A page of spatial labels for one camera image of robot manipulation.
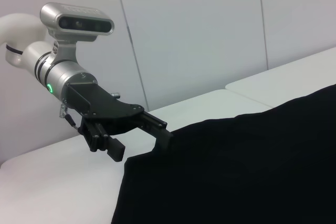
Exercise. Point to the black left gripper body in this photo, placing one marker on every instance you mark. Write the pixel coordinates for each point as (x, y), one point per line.
(105, 106)

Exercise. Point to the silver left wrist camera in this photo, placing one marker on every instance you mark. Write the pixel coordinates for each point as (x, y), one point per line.
(78, 23)

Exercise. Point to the black shirt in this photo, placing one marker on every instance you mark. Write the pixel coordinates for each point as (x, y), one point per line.
(236, 169)

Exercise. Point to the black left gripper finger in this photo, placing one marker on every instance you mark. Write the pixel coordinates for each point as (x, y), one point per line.
(157, 125)
(115, 150)

